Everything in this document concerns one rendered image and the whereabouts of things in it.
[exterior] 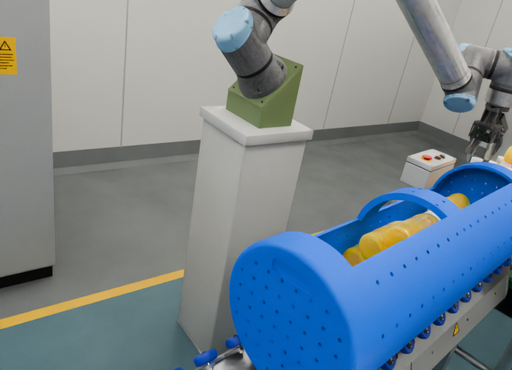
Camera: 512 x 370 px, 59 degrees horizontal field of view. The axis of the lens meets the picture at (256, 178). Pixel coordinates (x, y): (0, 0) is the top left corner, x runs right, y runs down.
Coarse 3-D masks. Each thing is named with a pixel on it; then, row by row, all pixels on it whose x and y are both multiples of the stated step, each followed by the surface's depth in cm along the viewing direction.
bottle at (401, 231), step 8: (416, 216) 102; (424, 216) 102; (432, 216) 103; (400, 224) 97; (408, 224) 97; (416, 224) 98; (424, 224) 99; (432, 224) 101; (392, 232) 96; (400, 232) 95; (408, 232) 94; (416, 232) 96; (384, 240) 98; (392, 240) 97; (400, 240) 96
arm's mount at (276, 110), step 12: (288, 60) 167; (288, 72) 163; (300, 72) 162; (288, 84) 161; (228, 96) 174; (240, 96) 167; (276, 96) 160; (288, 96) 164; (228, 108) 175; (240, 108) 169; (252, 108) 163; (264, 108) 159; (276, 108) 163; (288, 108) 166; (252, 120) 164; (264, 120) 162; (276, 120) 165; (288, 120) 169
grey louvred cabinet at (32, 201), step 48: (0, 0) 166; (48, 0) 175; (0, 48) 172; (48, 48) 182; (0, 96) 180; (48, 96) 190; (0, 144) 188; (48, 144) 199; (0, 192) 196; (48, 192) 209; (0, 240) 206; (48, 240) 220; (0, 288) 220
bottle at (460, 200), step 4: (448, 196) 128; (452, 196) 127; (456, 196) 128; (460, 196) 128; (464, 196) 129; (452, 200) 125; (456, 200) 126; (460, 200) 127; (464, 200) 128; (468, 200) 129; (456, 204) 124; (460, 204) 126; (464, 204) 127; (468, 204) 128; (460, 208) 125
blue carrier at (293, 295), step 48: (432, 192) 100; (480, 192) 132; (288, 240) 73; (336, 240) 106; (432, 240) 85; (480, 240) 96; (240, 288) 81; (288, 288) 72; (336, 288) 66; (384, 288) 71; (432, 288) 80; (240, 336) 84; (288, 336) 74; (336, 336) 66; (384, 336) 70
